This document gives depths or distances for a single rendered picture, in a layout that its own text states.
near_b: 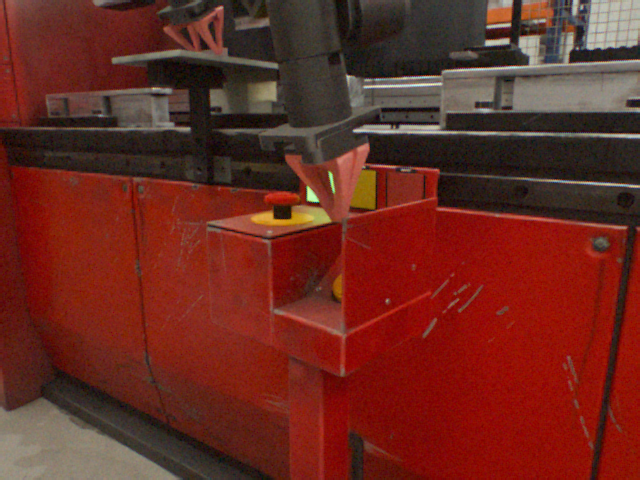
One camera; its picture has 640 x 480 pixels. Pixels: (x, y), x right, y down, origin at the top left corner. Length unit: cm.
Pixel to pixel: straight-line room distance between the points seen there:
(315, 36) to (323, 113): 6
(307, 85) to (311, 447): 41
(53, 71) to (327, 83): 145
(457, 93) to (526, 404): 49
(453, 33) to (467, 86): 60
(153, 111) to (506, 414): 103
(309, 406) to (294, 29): 40
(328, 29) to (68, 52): 148
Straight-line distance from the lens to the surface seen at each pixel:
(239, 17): 115
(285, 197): 55
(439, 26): 147
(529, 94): 83
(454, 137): 73
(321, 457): 63
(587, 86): 82
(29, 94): 177
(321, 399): 59
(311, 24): 42
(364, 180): 59
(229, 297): 56
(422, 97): 117
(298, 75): 43
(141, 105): 136
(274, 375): 103
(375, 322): 49
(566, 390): 78
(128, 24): 199
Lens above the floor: 89
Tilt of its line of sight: 14 degrees down
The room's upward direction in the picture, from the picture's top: straight up
